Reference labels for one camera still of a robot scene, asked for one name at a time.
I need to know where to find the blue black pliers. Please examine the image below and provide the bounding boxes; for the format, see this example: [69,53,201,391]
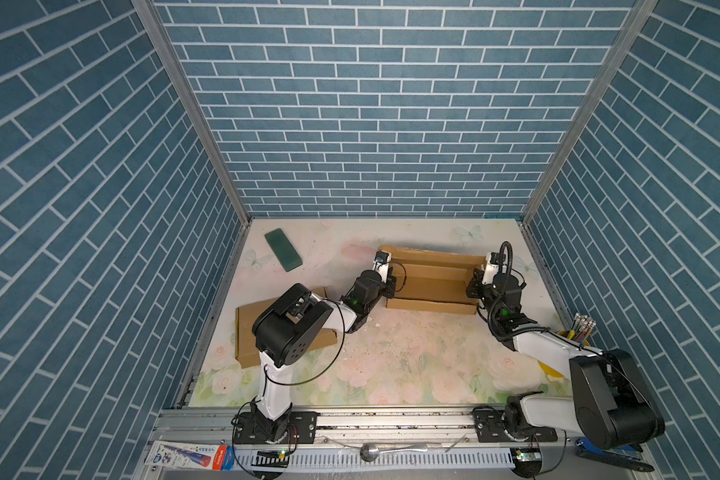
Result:
[575,437,655,473]

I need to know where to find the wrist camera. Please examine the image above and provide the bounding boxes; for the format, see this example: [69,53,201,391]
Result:
[373,250,392,283]
[482,252,501,285]

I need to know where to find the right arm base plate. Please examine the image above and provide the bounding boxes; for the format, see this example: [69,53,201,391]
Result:
[471,406,558,443]

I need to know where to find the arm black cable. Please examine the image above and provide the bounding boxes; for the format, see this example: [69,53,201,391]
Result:
[476,241,661,478]
[230,260,408,478]

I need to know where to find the yellow pencil cup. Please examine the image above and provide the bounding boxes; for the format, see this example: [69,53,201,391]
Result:
[539,313,596,379]

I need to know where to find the white slotted cable duct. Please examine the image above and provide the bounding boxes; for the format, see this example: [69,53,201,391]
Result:
[233,448,515,474]

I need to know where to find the green sponge block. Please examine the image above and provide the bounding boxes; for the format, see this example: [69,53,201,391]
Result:
[264,228,303,272]

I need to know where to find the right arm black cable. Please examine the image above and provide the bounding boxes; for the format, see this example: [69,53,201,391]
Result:
[476,241,661,478]

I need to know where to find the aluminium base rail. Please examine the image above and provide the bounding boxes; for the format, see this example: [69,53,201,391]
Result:
[135,406,657,479]

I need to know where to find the cardboard box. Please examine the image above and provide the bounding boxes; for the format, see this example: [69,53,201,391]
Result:
[235,283,337,368]
[379,245,485,315]

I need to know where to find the metal spoon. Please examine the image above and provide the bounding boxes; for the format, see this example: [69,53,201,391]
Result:
[323,441,469,464]

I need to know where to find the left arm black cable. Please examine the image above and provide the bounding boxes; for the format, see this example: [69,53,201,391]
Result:
[230,260,408,478]

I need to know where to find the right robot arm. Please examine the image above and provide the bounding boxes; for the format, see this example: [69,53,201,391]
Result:
[466,268,666,450]

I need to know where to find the white printed package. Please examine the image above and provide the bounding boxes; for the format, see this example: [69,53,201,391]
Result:
[145,441,235,471]

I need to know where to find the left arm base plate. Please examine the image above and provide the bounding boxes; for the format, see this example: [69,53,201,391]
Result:
[233,411,318,444]

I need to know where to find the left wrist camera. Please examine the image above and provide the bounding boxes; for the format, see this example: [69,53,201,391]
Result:
[373,250,392,283]

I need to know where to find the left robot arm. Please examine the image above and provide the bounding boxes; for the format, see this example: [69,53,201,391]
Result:
[251,266,397,442]

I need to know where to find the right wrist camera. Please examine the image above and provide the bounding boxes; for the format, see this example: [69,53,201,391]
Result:
[482,252,501,285]

